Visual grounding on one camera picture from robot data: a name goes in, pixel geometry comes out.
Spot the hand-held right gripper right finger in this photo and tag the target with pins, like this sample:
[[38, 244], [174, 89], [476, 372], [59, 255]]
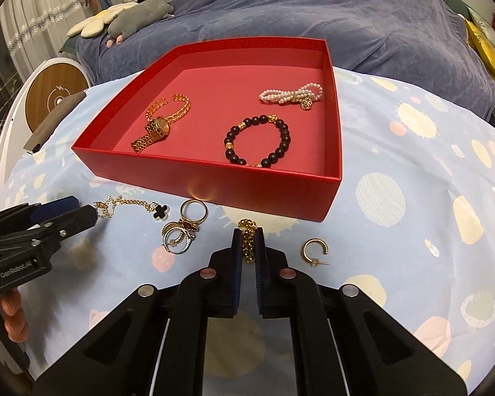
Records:
[[260, 274]]

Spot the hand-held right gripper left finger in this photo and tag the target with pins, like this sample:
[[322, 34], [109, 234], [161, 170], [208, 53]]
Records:
[[236, 274]]

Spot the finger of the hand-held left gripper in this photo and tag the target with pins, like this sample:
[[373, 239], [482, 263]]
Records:
[[80, 217], [66, 204]]

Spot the red cardboard box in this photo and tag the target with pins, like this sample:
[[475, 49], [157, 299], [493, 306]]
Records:
[[231, 86]]

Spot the person's left hand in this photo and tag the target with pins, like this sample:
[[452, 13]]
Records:
[[10, 309]]

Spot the gold hoop earring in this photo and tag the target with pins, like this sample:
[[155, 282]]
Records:
[[304, 251]]

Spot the grey phone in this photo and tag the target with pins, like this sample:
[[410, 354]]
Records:
[[53, 119]]

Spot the white device with wooden disc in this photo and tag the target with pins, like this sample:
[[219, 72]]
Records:
[[53, 86]]

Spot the gold wrist watch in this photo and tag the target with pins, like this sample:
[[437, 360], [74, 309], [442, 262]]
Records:
[[159, 127]]

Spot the light blue printed blanket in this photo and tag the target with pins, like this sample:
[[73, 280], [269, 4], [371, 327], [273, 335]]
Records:
[[396, 152]]

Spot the cream flower plush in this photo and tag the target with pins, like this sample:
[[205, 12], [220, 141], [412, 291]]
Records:
[[93, 22]]

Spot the white lace curtain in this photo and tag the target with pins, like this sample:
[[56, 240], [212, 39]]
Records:
[[37, 20]]

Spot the grey plush toy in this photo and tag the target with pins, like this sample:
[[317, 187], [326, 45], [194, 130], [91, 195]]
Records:
[[136, 18]]

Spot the purple blue blanket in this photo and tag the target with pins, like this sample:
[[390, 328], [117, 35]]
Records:
[[313, 8]]

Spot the yellow shiny pillow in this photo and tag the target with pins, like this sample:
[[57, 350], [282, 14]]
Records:
[[484, 45]]

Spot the dark green cushion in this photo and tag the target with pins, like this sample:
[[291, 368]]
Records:
[[458, 4]]

